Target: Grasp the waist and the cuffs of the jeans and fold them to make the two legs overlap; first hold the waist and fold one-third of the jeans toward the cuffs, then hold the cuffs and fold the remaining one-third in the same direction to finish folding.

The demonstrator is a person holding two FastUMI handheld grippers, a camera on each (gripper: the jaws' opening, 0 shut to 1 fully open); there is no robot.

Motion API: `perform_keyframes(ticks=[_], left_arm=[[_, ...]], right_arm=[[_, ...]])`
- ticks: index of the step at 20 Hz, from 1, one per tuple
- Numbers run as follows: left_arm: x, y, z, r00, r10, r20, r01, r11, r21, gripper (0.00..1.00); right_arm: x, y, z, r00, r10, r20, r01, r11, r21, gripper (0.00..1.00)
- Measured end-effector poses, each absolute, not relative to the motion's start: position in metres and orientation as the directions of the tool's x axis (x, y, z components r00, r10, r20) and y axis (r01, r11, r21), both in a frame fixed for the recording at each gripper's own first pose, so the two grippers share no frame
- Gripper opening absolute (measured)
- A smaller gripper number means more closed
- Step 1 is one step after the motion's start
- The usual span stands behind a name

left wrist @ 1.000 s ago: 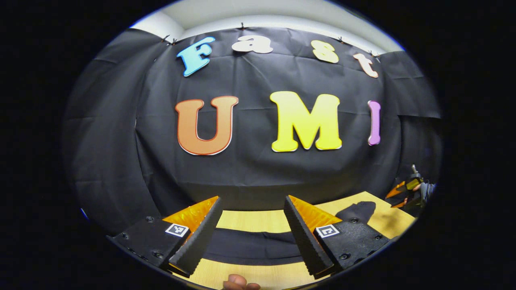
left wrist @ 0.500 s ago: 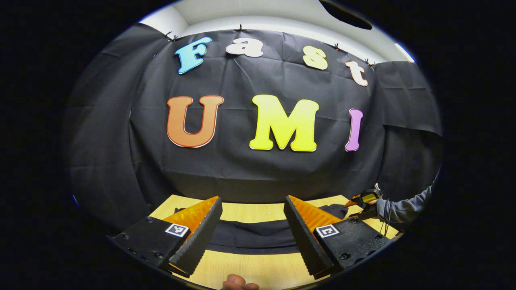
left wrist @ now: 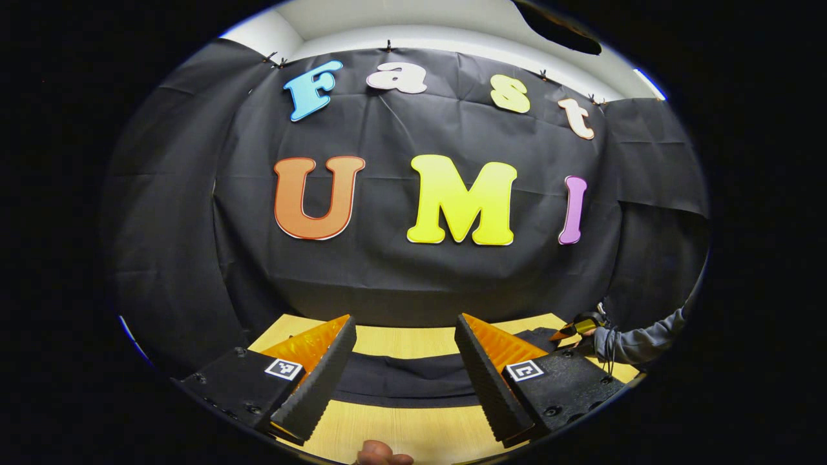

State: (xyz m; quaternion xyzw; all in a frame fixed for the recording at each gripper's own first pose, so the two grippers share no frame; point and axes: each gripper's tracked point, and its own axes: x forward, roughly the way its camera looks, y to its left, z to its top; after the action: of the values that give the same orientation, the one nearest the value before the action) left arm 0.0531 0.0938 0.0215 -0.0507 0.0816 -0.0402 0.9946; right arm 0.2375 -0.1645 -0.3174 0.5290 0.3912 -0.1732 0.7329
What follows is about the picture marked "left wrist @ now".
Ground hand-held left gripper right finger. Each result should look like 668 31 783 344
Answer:
455 314 627 448

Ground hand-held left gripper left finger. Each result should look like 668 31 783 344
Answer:
173 315 357 447

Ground black jeans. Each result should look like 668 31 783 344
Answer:
333 327 582 409

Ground black backdrop cloth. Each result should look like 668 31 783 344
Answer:
100 39 710 377

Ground ceiling light strip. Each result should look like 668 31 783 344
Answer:
633 68 667 101

